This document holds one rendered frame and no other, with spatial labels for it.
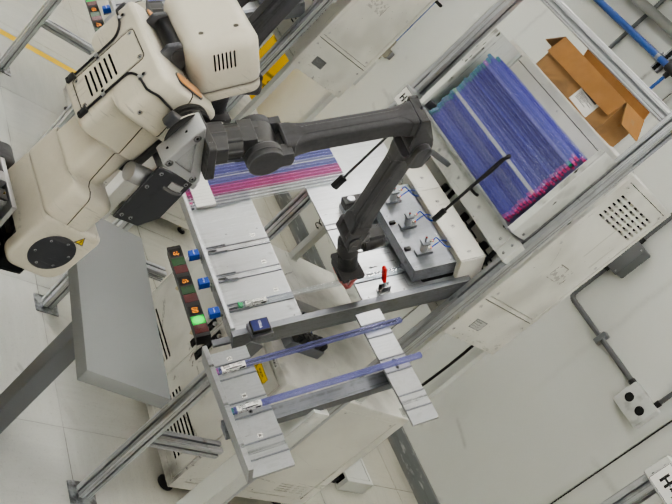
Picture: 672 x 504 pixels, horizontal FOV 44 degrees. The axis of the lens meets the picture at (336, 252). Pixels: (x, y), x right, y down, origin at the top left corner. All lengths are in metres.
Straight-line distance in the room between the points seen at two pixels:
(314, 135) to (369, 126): 0.12
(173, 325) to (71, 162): 1.20
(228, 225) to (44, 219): 0.77
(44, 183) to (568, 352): 2.60
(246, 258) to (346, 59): 1.45
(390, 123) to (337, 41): 1.79
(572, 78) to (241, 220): 1.19
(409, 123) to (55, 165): 0.77
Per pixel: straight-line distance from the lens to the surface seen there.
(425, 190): 2.55
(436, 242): 2.43
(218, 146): 1.62
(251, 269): 2.36
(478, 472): 3.96
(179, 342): 2.86
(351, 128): 1.75
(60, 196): 1.83
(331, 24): 3.49
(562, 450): 3.79
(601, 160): 2.29
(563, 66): 2.92
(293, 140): 1.70
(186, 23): 1.73
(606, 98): 2.81
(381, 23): 3.59
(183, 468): 2.72
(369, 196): 2.02
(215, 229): 2.47
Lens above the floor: 1.76
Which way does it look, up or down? 19 degrees down
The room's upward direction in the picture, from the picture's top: 48 degrees clockwise
